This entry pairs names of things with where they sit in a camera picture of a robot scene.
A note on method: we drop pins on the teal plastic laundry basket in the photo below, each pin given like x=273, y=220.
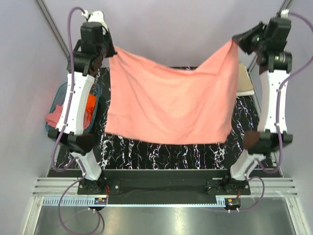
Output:
x=60, y=97

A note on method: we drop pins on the aluminium corner post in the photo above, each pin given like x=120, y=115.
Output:
x=285, y=5
x=52, y=26

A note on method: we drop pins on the dusty rose t shirt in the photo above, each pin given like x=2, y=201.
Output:
x=52, y=119

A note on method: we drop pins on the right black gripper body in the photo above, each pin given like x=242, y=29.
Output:
x=263, y=46

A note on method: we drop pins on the folded beige t shirt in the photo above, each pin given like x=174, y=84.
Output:
x=242, y=70

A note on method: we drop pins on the right aluminium corner post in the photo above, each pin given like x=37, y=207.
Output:
x=285, y=5

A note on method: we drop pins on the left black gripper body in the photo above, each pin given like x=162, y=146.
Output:
x=100, y=52

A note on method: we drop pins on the slotted cable duct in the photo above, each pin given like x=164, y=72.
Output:
x=68, y=201

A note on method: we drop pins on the orange t shirt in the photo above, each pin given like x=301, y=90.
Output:
x=90, y=106

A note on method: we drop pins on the left aluminium corner post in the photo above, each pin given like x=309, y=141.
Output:
x=52, y=26

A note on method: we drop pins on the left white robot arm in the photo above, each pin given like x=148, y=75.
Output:
x=85, y=59

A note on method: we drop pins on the salmon pink t shirt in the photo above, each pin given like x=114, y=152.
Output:
x=158, y=104

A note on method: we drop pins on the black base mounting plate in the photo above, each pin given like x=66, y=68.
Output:
x=165, y=188

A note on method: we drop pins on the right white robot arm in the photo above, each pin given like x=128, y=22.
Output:
x=271, y=134

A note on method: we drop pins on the aluminium frame rail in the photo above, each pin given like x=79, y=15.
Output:
x=52, y=186

